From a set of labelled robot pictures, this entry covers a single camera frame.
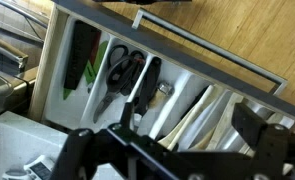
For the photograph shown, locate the stainless gas stove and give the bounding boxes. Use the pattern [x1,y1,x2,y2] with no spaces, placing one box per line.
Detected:
[0,64,40,180]

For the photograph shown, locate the wooden utensil handles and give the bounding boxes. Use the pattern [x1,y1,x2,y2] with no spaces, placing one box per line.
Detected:
[166,84,215,152]

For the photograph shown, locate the black handled kitchen scissors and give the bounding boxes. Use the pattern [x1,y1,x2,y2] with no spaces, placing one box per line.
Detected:
[92,54,138,124]

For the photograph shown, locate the dark steel handle bar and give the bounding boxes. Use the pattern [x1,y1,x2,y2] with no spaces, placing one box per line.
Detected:
[0,0,50,29]

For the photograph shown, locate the black handled knife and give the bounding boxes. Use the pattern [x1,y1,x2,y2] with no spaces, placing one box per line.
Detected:
[133,56,163,118]

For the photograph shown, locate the white cutlery organizer tray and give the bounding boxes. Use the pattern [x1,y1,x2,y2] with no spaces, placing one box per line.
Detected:
[42,15,295,153]

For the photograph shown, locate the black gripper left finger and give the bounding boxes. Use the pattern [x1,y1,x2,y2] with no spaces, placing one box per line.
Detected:
[50,101,188,180]

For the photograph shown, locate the black sheathed knife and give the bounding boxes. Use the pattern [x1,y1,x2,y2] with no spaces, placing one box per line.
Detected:
[62,20,102,91]

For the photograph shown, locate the black handled utensil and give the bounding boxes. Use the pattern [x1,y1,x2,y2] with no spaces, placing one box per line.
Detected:
[180,85,211,121]

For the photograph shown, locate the black scissors red pivot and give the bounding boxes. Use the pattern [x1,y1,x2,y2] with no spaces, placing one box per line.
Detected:
[107,44,147,96]

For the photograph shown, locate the silver metal utensil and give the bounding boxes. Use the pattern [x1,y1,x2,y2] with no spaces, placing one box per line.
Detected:
[216,99,295,153]

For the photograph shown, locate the steel oven door handle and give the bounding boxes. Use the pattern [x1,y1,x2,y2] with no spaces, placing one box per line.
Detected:
[0,31,30,69]

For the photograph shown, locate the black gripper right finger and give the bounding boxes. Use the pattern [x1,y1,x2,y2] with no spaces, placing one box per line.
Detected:
[231,102,295,180]

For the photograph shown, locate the wooden drawer grey front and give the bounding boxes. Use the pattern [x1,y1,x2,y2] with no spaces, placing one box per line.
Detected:
[28,0,295,153]

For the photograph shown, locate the steel drawer handle bar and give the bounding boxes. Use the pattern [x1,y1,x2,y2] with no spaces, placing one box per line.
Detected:
[131,8,289,97]

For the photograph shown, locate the wooden handled tool metal cap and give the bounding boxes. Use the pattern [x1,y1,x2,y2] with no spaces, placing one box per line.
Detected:
[148,80,175,109]

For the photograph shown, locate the red sheathed knife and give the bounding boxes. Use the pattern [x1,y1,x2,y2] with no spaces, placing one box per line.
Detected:
[88,31,102,66]

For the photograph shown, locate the flat wooden spatula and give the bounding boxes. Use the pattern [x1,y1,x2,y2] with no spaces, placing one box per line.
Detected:
[190,92,245,152]

